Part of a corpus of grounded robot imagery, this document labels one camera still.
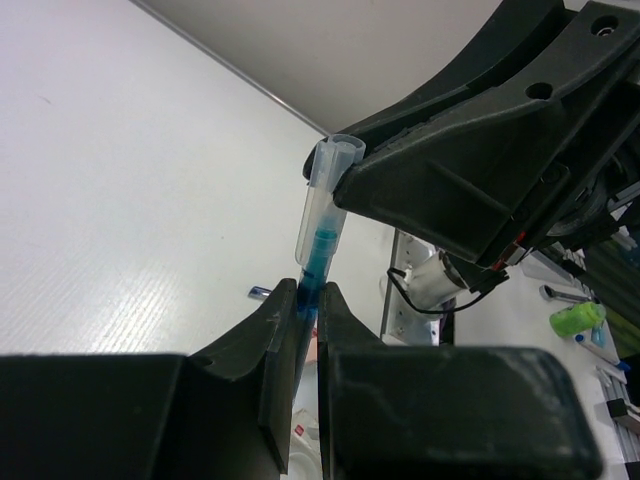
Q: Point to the blue ballpoint pen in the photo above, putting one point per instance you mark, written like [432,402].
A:
[259,293]

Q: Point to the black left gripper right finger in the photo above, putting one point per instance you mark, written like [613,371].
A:
[422,412]

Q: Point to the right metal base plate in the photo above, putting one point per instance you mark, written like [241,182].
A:
[402,324]

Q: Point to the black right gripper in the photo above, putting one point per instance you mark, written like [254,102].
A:
[489,172]

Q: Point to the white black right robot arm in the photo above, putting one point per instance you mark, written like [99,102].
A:
[443,276]

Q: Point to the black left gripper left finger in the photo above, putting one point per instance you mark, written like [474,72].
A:
[221,413]

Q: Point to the teal blue pen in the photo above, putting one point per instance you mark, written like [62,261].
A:
[313,278]

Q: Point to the white correction tape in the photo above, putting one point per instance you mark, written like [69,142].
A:
[305,426]

